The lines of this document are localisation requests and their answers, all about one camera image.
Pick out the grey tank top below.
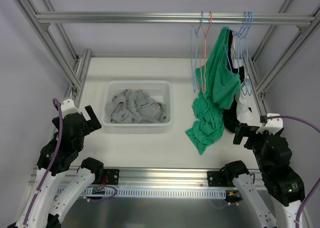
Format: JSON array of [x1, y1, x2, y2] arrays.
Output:
[[104, 89, 142, 124], [135, 90, 167, 124]]

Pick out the white plastic basket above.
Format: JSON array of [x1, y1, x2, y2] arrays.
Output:
[[100, 80, 174, 134]]

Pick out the white slotted cable duct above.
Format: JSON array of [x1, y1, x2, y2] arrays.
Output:
[[80, 187, 227, 199]]

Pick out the right aluminium frame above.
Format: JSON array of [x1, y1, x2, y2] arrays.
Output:
[[249, 0, 320, 118]]

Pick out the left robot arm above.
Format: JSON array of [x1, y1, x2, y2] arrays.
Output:
[[10, 100, 104, 227]]

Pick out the black tank top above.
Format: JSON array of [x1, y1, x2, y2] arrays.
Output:
[[223, 30, 245, 133]]

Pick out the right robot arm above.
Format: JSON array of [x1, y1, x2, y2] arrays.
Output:
[[216, 123, 316, 227]]

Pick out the aluminium hanging rail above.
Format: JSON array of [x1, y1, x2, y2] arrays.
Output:
[[35, 12, 316, 26]]

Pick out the blue hangers on right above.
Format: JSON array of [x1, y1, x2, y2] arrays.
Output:
[[223, 11, 254, 96]]

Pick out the light blue hanger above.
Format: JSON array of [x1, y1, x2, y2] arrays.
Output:
[[190, 11, 206, 93]]

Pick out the left aluminium frame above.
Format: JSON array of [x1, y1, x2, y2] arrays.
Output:
[[13, 0, 92, 101]]

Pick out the white tank top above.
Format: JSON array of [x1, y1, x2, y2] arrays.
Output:
[[235, 93, 254, 125]]

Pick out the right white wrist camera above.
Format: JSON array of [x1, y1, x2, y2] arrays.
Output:
[[256, 113, 284, 134]]

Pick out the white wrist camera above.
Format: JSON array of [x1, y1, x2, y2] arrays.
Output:
[[256, 113, 284, 134], [60, 97, 81, 119]]

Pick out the pink hanger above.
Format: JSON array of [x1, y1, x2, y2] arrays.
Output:
[[200, 11, 213, 94]]

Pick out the aluminium frame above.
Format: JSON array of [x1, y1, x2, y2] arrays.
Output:
[[13, 0, 92, 101], [249, 0, 320, 118]]

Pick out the front aluminium rail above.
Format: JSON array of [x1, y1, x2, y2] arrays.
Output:
[[28, 165, 263, 188]]

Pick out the green tank top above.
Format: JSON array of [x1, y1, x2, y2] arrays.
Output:
[[185, 26, 242, 155]]

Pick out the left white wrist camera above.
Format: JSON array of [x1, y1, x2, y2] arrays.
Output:
[[60, 97, 81, 119]]

